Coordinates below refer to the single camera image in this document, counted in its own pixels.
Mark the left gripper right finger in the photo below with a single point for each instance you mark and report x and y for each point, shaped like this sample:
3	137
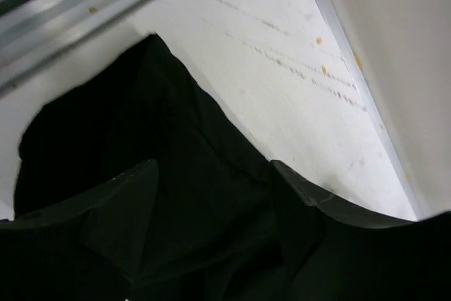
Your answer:
334	249

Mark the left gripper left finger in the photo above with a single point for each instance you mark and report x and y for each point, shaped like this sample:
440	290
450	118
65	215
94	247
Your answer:
88	247

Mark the black trousers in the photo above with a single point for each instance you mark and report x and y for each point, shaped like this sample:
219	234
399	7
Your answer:
212	232

